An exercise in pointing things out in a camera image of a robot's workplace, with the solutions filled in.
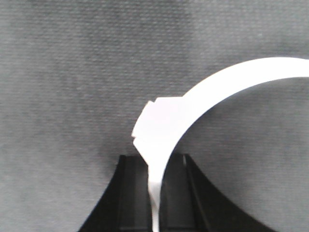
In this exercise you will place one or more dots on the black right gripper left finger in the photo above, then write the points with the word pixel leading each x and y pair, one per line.
pixel 125 205

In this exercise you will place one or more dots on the white curved PVC pipe piece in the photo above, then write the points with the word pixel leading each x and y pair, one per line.
pixel 164 121

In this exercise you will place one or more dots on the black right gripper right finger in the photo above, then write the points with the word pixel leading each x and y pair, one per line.
pixel 190 202

